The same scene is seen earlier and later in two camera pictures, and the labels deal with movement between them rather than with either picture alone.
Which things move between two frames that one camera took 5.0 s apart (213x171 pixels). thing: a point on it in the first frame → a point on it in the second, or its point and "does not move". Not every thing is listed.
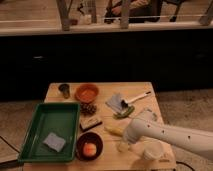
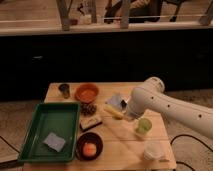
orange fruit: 89,149 does not move
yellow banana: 117,131 → 115,113
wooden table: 105,110 does not move
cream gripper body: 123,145 → 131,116
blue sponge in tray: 54,141 does not move
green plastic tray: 50,134 does not move
